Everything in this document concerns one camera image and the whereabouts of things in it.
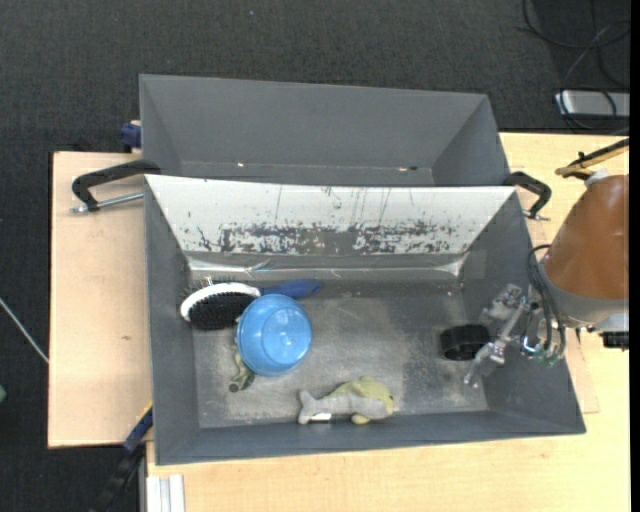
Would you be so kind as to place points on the black white blue hairbrush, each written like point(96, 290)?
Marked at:
point(217, 307)

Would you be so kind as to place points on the blue plastic ball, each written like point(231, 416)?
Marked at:
point(274, 334)

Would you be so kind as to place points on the pale wood flat board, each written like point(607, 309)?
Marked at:
point(97, 300)

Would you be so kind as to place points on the grey and yellow plush fish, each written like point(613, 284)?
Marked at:
point(350, 404)

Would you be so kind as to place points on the grey metal bin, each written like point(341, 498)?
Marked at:
point(350, 320)

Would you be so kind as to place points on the black cylinder on white bracket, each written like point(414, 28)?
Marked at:
point(614, 339)

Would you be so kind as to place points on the olive green toy figure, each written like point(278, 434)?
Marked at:
point(241, 376)

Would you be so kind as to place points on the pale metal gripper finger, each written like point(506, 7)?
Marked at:
point(504, 302)
point(492, 356)

